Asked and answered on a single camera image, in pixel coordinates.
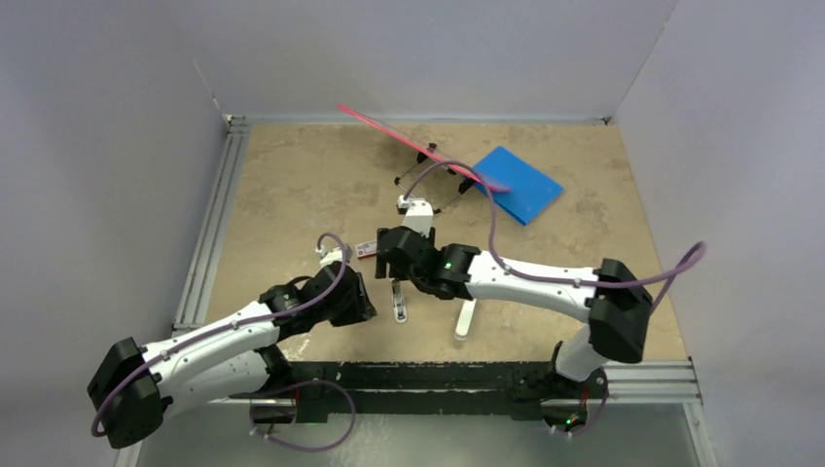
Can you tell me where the small white stapler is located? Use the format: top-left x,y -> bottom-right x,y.
391,279 -> 408,323

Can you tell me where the red white staple box sleeve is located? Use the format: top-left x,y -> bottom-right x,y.
354,240 -> 377,260

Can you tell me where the long white stapler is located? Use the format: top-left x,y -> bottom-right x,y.
453,300 -> 477,341

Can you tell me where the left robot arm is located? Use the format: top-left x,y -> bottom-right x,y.
87,261 -> 377,449

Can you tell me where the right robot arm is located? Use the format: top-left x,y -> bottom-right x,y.
376,226 -> 653,396

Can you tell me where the black base bar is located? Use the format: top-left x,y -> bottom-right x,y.
245,361 -> 608,424

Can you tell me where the pink board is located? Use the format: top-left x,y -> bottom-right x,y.
337,104 -> 512,193

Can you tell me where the blue folder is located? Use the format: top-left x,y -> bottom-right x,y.
474,146 -> 564,226

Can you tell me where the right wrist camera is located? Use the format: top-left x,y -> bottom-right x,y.
396,195 -> 435,238

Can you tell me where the black wire stand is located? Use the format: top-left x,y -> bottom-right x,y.
393,142 -> 476,215

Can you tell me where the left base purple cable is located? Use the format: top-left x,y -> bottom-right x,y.
248,378 -> 357,452

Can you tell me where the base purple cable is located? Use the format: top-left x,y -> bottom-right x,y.
248,378 -> 357,452
551,370 -> 611,440

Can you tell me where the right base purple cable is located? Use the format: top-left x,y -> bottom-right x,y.
551,370 -> 611,440

